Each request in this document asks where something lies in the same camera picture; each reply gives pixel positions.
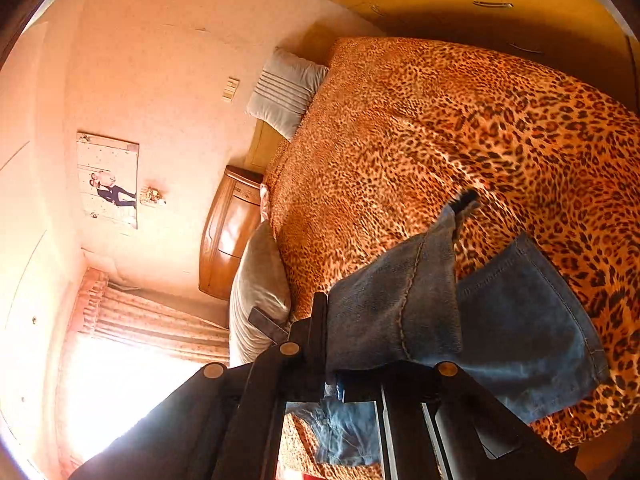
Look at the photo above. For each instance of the grey striped pillow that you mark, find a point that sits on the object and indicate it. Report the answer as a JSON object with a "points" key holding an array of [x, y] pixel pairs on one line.
{"points": [[285, 92]]}

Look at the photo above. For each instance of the patterned window curtain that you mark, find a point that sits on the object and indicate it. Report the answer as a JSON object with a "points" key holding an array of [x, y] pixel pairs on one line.
{"points": [[145, 315]]}

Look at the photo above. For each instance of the wooden wardrobe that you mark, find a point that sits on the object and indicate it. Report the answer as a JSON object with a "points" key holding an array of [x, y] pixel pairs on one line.
{"points": [[475, 0]]}

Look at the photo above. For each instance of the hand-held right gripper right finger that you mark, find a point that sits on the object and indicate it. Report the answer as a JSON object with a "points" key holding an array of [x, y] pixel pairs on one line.
{"points": [[400, 385]]}

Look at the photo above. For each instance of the plain grey pillow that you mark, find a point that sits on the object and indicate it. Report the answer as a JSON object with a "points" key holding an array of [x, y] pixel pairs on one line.
{"points": [[257, 285]]}

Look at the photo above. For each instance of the leopard print blanket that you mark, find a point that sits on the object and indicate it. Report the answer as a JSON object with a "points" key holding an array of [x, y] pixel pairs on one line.
{"points": [[400, 150]]}

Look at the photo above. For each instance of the small wall ornament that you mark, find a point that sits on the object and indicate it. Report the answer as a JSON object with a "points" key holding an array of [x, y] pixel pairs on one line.
{"points": [[152, 196]]}

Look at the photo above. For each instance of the wall light switch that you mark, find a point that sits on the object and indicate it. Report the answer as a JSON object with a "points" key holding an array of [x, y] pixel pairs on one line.
{"points": [[231, 90]]}

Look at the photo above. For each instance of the wall poster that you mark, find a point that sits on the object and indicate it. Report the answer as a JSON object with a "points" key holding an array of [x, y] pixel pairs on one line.
{"points": [[107, 180]]}

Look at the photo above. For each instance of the blue denim pants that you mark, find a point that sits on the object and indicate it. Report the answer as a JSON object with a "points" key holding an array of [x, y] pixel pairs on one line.
{"points": [[400, 305]]}

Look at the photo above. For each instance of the wooden bed headboard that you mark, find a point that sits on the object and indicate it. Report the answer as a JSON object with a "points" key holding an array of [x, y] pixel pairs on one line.
{"points": [[225, 235]]}

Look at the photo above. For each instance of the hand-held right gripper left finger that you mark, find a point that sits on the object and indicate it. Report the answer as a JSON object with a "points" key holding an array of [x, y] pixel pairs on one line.
{"points": [[314, 355]]}

